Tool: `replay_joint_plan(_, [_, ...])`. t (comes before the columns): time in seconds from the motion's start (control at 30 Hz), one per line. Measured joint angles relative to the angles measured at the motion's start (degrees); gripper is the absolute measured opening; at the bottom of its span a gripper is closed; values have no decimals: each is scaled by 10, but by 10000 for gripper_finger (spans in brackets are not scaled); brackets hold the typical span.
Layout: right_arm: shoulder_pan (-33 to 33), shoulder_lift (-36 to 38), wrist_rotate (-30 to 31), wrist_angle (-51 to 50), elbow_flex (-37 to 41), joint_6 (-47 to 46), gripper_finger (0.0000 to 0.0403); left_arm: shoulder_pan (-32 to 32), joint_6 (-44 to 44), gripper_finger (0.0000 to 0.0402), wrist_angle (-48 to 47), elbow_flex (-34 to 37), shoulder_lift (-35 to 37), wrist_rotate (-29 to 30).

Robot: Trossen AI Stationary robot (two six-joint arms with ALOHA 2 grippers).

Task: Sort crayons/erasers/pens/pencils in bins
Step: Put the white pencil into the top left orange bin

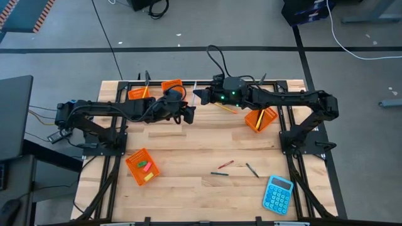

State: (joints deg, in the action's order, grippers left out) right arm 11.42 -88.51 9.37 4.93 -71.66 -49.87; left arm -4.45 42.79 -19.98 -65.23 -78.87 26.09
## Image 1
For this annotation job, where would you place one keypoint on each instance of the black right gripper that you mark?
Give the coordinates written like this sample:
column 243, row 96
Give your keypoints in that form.
column 215, row 95

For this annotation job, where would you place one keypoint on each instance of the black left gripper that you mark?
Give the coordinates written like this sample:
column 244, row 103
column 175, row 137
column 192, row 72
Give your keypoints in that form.
column 171, row 106

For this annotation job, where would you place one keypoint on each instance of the green eraser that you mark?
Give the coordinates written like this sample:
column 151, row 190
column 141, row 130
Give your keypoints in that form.
column 142, row 164

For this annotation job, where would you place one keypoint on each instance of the pink eraser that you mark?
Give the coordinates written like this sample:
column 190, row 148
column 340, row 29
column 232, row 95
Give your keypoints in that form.
column 148, row 167

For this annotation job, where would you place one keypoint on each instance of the yellow eraser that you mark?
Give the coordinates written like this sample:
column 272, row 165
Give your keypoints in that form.
column 149, row 177

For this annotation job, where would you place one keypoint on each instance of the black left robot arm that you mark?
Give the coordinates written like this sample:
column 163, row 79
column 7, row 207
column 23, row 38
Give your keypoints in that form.
column 103, row 108

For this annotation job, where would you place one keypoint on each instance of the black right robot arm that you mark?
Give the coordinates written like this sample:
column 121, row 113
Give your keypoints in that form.
column 282, row 97

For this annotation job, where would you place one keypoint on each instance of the orange plastic slotted bin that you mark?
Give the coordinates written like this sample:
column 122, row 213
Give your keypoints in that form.
column 133, row 160
column 135, row 94
column 270, row 117
column 171, row 84

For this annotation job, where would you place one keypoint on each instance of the red pen lower right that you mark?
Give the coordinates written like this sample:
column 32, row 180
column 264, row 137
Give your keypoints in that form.
column 225, row 164

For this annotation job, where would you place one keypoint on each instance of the dark green crayon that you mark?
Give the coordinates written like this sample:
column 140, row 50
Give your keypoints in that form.
column 252, row 170
column 219, row 173

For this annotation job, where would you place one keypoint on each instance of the black floor box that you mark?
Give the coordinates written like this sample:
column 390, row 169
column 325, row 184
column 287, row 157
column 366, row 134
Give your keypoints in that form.
column 139, row 4

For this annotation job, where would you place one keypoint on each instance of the blue calculator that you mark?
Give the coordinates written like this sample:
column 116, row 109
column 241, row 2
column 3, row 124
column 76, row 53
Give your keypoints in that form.
column 278, row 196

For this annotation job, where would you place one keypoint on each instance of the black equipment case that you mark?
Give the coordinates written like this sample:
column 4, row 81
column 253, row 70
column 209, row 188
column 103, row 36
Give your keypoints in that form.
column 306, row 12

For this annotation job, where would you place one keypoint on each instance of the black desk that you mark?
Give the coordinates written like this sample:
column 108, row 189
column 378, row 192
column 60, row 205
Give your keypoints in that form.
column 14, row 116

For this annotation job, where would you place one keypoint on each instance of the teal mat with orange stripes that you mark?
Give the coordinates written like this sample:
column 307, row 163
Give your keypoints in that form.
column 22, row 14

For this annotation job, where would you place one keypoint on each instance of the grey floor bar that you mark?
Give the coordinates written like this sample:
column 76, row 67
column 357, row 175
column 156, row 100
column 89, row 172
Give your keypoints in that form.
column 391, row 103

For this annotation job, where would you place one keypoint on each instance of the grey desk leg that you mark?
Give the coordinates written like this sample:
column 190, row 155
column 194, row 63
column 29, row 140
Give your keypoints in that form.
column 377, row 17

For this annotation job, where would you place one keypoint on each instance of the black computer mouse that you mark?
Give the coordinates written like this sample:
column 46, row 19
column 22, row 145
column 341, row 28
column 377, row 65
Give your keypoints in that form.
column 9, row 212

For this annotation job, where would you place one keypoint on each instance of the black table frame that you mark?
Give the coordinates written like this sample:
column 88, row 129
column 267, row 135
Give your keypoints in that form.
column 157, row 83

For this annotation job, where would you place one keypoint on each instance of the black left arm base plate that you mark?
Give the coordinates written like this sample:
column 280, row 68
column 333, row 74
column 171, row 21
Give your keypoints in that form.
column 94, row 150

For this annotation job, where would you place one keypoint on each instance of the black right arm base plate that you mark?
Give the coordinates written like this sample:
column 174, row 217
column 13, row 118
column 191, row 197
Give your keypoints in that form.
column 309, row 149

